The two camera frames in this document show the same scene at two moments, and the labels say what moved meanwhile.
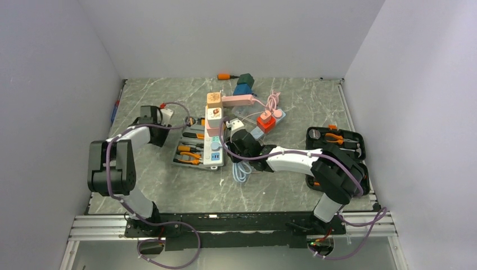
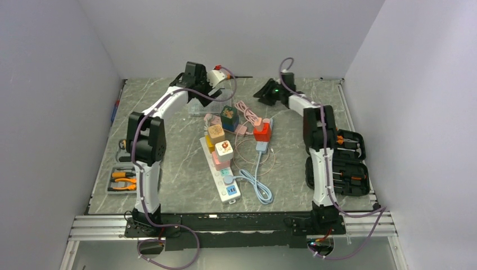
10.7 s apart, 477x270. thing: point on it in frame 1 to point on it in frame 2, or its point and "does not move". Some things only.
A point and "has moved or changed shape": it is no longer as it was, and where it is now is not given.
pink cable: x=273 y=101 has moved or changed shape
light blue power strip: x=256 y=135 has moved or changed shape
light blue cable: x=241 y=171 to x=263 y=193
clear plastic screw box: x=248 y=111 to x=196 y=107
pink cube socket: x=213 y=131 to x=220 y=166
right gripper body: x=234 y=148 to x=271 y=93
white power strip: x=213 y=152 to x=228 y=193
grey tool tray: x=190 y=151 has moved or changed shape
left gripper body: x=159 y=140 to x=205 y=88
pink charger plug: x=266 y=116 to x=258 y=124
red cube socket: x=266 y=125 to x=264 y=135
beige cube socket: x=214 y=99 has moved or changed shape
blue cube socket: x=242 y=89 to x=230 y=124
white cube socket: x=214 y=117 to x=224 y=151
